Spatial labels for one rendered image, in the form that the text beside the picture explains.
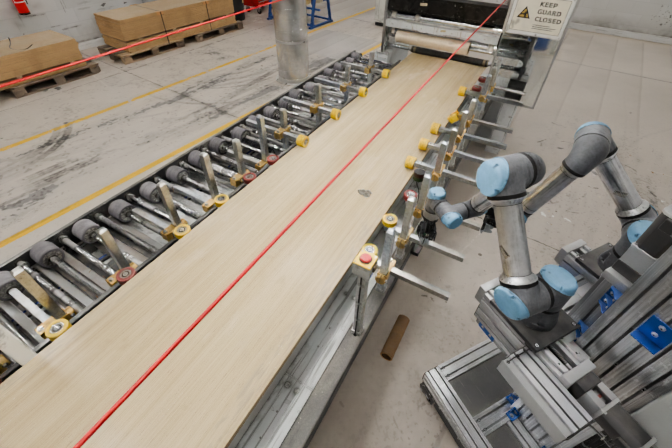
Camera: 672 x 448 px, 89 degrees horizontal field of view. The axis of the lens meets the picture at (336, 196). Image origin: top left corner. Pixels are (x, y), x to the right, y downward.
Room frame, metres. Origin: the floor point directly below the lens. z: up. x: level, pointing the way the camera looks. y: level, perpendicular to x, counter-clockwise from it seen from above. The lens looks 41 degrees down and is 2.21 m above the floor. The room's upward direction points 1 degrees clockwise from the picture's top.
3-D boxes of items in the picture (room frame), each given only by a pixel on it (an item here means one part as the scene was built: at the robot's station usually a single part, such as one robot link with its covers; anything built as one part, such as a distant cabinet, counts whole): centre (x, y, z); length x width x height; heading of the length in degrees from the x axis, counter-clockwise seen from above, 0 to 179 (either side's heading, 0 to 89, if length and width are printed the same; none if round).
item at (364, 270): (0.79, -0.11, 1.18); 0.07 x 0.07 x 0.08; 61
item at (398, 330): (1.09, -0.41, 0.04); 0.30 x 0.08 x 0.08; 151
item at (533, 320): (0.70, -0.76, 1.09); 0.15 x 0.15 x 0.10
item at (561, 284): (0.70, -0.75, 1.21); 0.13 x 0.12 x 0.14; 111
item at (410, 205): (1.23, -0.36, 0.89); 0.03 x 0.03 x 0.48; 61
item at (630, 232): (0.92, -1.21, 1.21); 0.13 x 0.12 x 0.14; 148
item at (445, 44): (3.77, -1.17, 1.05); 1.43 x 0.12 x 0.12; 61
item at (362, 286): (0.79, -0.11, 0.93); 0.05 x 0.04 x 0.45; 151
